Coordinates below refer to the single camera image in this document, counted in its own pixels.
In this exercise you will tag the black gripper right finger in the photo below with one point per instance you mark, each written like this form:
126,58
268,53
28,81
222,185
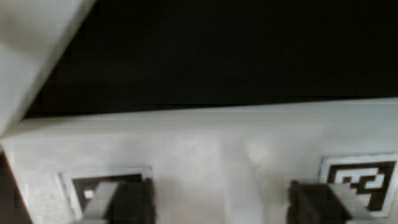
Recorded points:
321,204

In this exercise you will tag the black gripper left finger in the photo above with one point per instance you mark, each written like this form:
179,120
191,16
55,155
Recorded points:
122,204

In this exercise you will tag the white cabinet body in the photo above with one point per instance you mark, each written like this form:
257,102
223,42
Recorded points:
232,91

